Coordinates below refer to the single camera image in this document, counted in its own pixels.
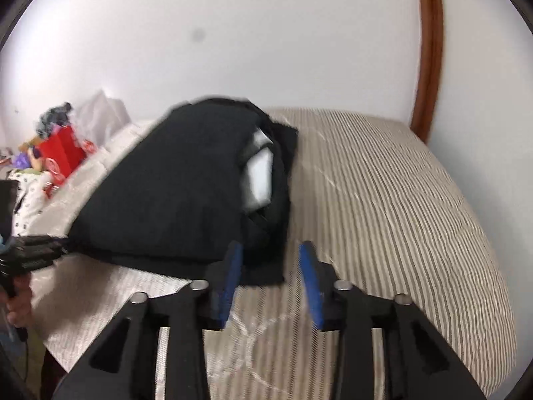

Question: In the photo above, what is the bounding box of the black garment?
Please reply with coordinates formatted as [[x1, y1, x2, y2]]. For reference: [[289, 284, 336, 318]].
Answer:
[[67, 97, 299, 287]]

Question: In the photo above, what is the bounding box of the red bag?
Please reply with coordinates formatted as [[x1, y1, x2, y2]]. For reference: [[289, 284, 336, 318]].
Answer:
[[35, 124, 89, 189]]

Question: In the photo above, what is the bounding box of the brown wooden door frame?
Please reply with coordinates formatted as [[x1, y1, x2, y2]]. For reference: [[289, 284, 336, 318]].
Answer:
[[410, 0, 444, 143]]

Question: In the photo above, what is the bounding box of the dark bed base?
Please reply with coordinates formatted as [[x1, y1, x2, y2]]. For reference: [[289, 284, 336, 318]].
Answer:
[[39, 339, 75, 400]]

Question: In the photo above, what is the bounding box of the person's left hand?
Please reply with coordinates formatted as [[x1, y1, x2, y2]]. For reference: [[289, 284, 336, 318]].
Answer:
[[6, 277, 35, 328]]

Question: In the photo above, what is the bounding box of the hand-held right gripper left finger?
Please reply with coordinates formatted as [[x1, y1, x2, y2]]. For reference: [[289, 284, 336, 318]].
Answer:
[[52, 241, 245, 400]]

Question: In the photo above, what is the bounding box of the white dotted cloth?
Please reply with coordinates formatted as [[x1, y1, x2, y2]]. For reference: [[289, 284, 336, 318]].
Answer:
[[8, 168, 57, 235]]

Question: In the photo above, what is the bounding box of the striped bed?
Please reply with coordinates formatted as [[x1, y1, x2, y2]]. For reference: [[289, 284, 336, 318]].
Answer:
[[31, 106, 519, 400]]

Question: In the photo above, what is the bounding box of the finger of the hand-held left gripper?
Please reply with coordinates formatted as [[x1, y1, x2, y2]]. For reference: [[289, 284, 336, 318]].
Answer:
[[17, 235, 71, 254], [17, 252, 64, 272]]

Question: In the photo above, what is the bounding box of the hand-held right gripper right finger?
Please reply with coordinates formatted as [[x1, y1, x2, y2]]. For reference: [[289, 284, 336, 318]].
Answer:
[[299, 240, 489, 400]]

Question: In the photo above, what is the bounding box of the purple item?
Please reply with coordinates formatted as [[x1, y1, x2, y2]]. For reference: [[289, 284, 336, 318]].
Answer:
[[12, 152, 43, 172]]

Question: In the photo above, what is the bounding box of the dark grey patterned cloth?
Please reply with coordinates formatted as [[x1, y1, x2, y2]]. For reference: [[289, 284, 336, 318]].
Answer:
[[34, 101, 76, 137]]

